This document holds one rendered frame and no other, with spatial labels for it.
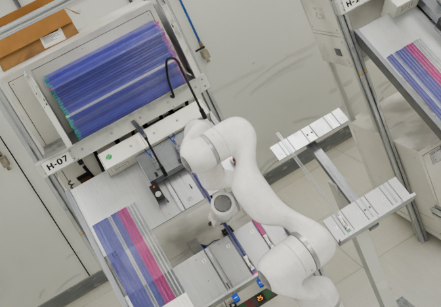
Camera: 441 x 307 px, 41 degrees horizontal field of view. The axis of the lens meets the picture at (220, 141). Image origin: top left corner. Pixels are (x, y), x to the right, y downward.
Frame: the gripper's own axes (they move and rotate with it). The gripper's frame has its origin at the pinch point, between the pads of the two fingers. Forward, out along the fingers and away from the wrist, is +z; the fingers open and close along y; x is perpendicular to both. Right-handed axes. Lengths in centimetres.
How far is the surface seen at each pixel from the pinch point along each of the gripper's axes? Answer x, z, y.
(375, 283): 53, 31, -46
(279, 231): 16.0, -1.5, -16.8
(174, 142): -37.7, 1.5, 0.2
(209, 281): 18.1, -1.9, 16.5
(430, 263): 62, 68, -85
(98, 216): -27, 6, 42
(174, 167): -27.9, -0.2, 5.9
